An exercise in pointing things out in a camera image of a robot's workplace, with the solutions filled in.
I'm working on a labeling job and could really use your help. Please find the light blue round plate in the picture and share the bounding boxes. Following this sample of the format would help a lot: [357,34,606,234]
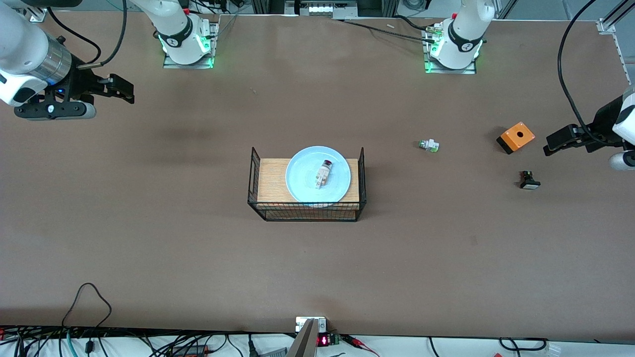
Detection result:
[285,146,352,204]

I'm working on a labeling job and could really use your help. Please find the red push button switch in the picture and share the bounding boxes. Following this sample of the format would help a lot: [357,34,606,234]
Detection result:
[316,160,334,190]

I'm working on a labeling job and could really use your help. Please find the black power adapter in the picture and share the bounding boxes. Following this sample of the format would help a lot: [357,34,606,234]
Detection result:
[171,345,210,357]

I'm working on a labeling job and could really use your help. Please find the red clip leads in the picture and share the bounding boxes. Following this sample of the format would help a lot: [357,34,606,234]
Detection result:
[342,335,380,357]

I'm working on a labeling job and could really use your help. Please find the orange button enclosure box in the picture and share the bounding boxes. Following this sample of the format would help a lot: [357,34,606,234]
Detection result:
[496,121,536,155]

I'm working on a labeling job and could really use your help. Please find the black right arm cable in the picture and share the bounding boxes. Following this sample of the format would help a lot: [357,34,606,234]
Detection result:
[47,0,127,67]

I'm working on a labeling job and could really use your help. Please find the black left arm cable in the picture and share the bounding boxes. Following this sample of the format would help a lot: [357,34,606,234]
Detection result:
[558,0,635,144]

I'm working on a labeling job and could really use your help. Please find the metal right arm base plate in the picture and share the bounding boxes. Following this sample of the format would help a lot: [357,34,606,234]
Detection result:
[163,20,219,69]

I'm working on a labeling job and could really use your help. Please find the aluminium frame corner profile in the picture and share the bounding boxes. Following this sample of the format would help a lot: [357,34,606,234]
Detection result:
[597,0,635,35]

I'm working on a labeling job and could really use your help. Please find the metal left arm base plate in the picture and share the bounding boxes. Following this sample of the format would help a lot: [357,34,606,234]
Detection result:
[423,25,478,75]

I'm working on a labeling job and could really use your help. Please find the black wire rack wooden top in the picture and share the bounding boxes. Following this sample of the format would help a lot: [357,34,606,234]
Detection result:
[247,147,368,222]

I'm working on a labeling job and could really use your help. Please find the black coiled cable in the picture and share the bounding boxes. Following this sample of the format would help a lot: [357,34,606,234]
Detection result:
[499,337,549,352]

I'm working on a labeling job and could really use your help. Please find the black looped table cable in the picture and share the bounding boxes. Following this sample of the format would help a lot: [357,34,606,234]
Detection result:
[62,283,112,329]

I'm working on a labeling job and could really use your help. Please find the black cable to arm base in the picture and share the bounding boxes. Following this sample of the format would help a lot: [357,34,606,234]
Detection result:
[342,15,440,43]

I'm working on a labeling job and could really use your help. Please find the teal cable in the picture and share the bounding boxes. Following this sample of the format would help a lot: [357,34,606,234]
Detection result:
[59,330,79,357]

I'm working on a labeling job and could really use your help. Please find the white mounting bracket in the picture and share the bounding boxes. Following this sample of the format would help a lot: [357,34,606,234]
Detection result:
[296,316,327,333]

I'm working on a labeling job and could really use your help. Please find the grey camera mounting post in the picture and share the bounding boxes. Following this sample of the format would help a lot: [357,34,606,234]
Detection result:
[287,318,319,357]

